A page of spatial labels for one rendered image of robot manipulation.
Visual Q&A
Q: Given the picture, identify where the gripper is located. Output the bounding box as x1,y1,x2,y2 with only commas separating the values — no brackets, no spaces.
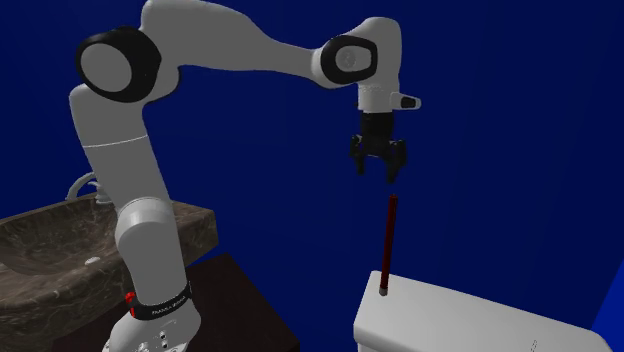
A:
348,111,409,185

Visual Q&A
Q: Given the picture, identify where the silver faucet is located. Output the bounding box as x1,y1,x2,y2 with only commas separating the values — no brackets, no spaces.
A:
65,170,116,205

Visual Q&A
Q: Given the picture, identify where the red pen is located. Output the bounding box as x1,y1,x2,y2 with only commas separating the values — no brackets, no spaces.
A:
378,193,399,297

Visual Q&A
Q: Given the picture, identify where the brown marble sink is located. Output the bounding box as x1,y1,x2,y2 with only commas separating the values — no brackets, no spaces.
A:
0,191,218,352

